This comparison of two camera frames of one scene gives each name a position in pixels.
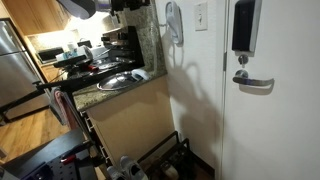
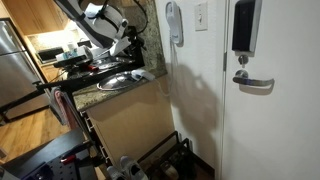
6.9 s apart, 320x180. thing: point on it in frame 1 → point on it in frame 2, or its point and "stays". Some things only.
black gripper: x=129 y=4 → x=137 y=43
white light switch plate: x=200 y=17 stays
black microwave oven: x=49 y=55 stays
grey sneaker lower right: x=117 y=174 stays
